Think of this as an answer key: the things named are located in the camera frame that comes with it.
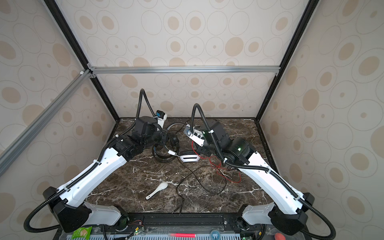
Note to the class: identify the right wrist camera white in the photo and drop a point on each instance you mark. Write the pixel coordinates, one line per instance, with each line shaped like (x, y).
(196, 136)

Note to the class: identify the white ceramic spoon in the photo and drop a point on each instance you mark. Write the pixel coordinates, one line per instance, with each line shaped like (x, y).
(160, 187)

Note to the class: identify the aluminium rail left wall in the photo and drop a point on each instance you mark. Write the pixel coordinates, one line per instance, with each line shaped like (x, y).
(25, 138)

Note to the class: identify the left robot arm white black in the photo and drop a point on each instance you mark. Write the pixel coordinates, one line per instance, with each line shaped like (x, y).
(68, 202)

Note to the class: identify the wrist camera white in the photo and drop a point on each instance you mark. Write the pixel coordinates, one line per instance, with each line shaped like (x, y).
(161, 118)
(196, 136)

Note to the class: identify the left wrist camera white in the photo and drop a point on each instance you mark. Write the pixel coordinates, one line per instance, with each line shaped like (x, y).
(161, 118)

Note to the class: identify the green snack packet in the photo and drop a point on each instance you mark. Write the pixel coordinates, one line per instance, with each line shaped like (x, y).
(82, 233)

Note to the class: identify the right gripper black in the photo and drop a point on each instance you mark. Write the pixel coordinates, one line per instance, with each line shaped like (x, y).
(202, 150)

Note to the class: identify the blue tape roll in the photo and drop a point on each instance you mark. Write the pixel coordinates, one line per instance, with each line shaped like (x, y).
(215, 235)

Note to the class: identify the horizontal aluminium rail back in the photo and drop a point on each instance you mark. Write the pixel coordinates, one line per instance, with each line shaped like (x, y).
(185, 70)

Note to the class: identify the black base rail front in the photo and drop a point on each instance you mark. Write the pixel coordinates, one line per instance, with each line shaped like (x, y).
(151, 226)

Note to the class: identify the red round object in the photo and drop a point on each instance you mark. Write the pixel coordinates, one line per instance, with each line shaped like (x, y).
(279, 236)

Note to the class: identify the pink pen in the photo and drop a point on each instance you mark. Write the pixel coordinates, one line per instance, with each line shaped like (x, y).
(182, 235)

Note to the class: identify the black blue headphones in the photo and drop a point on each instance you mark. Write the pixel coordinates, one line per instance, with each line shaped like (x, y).
(173, 147)

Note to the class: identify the white headphones with red cable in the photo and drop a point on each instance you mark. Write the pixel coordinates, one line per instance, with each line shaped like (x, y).
(192, 156)

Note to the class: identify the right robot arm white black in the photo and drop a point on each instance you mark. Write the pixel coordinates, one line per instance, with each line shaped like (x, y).
(288, 210)

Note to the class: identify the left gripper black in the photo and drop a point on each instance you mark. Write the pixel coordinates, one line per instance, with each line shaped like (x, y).
(163, 132)

